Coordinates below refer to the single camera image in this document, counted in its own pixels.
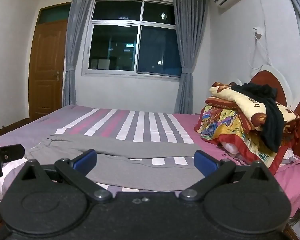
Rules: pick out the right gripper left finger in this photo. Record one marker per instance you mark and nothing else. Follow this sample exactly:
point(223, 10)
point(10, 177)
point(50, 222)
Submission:
point(74, 173)

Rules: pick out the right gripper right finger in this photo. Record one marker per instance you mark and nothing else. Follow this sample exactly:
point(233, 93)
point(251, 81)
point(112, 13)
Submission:
point(216, 173)

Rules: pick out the grey pants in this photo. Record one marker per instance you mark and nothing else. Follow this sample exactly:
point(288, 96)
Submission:
point(151, 166)

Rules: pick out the colourful folded quilt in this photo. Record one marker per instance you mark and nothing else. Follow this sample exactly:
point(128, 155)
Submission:
point(217, 125)

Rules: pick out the black garment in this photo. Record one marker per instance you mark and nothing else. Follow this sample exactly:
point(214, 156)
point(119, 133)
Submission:
point(272, 129)

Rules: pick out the cream brown folded blanket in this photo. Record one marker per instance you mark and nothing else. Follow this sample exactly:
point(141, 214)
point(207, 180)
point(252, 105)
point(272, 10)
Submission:
point(252, 113)

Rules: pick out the brown wooden door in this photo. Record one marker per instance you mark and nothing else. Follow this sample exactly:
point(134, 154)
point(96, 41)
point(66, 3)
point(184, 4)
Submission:
point(47, 60)

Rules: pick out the red white headboard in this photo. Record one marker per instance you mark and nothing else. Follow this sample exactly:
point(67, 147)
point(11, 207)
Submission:
point(268, 75)

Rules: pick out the right grey curtain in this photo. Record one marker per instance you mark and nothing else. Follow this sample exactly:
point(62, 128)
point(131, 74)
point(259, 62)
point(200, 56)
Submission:
point(190, 22)

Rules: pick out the grey curtain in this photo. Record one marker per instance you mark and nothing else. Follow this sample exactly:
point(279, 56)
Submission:
point(190, 22)
point(78, 15)

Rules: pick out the left grey curtain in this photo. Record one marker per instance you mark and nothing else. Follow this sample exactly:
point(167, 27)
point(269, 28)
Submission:
point(78, 15)

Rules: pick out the window with white frame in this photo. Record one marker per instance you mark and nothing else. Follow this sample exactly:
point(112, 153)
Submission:
point(132, 38)

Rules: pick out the white wall plug with cable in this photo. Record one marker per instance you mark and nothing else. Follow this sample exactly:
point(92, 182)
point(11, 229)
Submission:
point(259, 49)

